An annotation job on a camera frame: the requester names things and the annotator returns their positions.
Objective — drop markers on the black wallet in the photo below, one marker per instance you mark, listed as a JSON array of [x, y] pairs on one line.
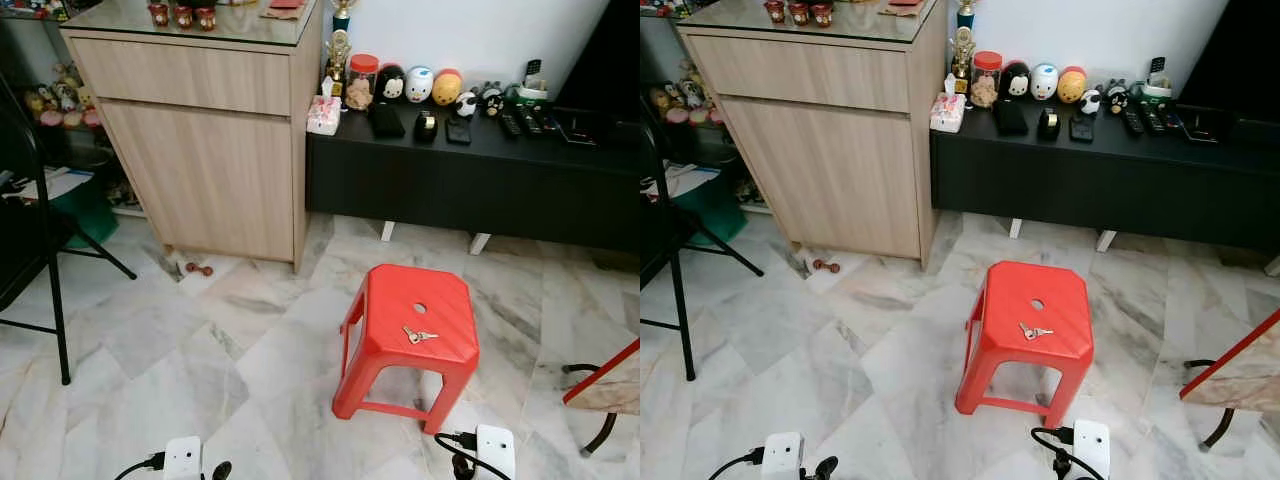
[[386, 120], [1009, 117]]

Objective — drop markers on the black television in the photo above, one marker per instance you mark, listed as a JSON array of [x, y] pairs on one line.
[[610, 50], [1240, 50]]

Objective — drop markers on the flat red packet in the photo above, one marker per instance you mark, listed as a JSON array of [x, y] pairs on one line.
[[284, 8], [902, 7]]

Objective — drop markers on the white round plush toy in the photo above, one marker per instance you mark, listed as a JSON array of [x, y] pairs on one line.
[[1044, 83], [420, 86]]

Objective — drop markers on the green white phone holder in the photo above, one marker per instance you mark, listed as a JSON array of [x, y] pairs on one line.
[[1156, 88], [531, 90]]

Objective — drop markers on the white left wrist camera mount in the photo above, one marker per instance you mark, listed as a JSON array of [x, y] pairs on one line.
[[183, 460], [782, 456]]

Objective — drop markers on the green plastic bin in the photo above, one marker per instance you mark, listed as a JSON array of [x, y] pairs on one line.
[[712, 212], [88, 215]]

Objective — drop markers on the clear jar with red lid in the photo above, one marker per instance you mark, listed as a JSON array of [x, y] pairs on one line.
[[986, 86], [361, 88]]

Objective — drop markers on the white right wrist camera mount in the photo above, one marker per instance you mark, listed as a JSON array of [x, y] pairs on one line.
[[1090, 448], [495, 452]]

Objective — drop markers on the black tape dispenser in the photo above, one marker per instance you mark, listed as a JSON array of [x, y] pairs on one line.
[[425, 126], [1049, 123]]

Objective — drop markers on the black low tv console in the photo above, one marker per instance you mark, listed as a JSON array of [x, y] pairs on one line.
[[470, 185], [1100, 185]]

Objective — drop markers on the black metal folding chair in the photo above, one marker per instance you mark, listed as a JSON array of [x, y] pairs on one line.
[[25, 240], [655, 230]]

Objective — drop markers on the black round plush toy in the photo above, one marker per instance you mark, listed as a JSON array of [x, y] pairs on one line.
[[391, 85], [1016, 82]]

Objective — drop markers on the small red jar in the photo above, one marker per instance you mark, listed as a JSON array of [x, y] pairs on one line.
[[182, 17], [158, 15], [822, 15], [775, 12], [798, 14], [206, 18]]

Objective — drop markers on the red plastic stool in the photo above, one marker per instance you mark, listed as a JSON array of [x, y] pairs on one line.
[[1020, 295], [400, 300]]

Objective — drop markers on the flat black tray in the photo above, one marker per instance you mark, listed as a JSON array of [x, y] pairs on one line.
[[578, 132], [1203, 129]]

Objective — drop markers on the blue gold trophy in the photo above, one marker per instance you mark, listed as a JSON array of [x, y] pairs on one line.
[[342, 14], [966, 12]]

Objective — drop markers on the black remote control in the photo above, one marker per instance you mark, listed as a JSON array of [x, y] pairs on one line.
[[529, 119], [1153, 116], [1133, 122], [509, 124]]

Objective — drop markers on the light wooden cabinet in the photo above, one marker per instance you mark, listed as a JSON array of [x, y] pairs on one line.
[[830, 165], [210, 170]]

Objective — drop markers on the shelf of plush toys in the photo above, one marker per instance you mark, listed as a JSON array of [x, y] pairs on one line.
[[690, 98], [62, 100]]

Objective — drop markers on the red edged marble table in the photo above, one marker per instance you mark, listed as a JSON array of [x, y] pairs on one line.
[[615, 392], [1245, 380]]

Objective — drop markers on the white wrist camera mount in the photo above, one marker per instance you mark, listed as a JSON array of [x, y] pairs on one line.
[[495, 452], [1090, 448], [782, 456], [183, 460]]

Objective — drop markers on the pink tissue box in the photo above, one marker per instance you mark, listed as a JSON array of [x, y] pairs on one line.
[[947, 112], [323, 115]]

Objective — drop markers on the yellow round plush toy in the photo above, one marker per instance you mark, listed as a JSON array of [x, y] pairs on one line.
[[447, 89], [1071, 86]]

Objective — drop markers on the small black pouch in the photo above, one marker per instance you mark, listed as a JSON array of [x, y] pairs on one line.
[[1082, 128], [459, 131]]

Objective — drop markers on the black curved table leg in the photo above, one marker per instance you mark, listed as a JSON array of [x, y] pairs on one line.
[[1222, 432], [603, 435]]

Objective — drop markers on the small red dumbbell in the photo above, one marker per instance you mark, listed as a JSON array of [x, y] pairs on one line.
[[826, 266], [198, 269]]

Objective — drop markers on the stack of white papers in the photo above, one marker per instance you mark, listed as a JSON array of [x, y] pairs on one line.
[[690, 180], [58, 184]]

